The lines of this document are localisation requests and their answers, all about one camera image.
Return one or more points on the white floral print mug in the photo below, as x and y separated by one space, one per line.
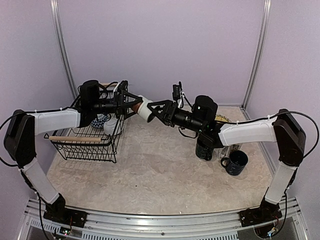
226 150

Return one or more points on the aluminium frame post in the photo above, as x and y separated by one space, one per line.
54 5
258 53

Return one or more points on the black wire dish rack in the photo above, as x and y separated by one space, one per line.
87 143

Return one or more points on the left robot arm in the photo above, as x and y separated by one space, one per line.
24 126

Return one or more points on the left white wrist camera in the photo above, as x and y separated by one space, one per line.
120 87

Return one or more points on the dark green ceramic mug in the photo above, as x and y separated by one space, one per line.
202 151

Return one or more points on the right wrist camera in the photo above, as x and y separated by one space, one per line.
178 94

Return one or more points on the brown striped ceramic cup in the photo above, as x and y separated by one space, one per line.
141 109

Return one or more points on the plain white bowl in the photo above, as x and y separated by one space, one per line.
112 127

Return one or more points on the left aluminium frame post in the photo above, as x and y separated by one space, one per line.
54 5

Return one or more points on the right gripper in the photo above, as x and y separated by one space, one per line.
168 110

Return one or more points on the right aluminium frame post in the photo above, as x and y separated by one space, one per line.
258 53

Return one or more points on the woven bamboo plate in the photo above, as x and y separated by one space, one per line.
222 118

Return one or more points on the navy blue ceramic mug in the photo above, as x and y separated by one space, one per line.
235 163

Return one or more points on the blue patterned white bowl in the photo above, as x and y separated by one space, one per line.
98 122

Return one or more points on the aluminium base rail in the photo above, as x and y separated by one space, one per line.
103 225

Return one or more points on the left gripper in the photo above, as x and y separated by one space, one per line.
119 103

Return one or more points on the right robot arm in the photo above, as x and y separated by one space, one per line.
281 128

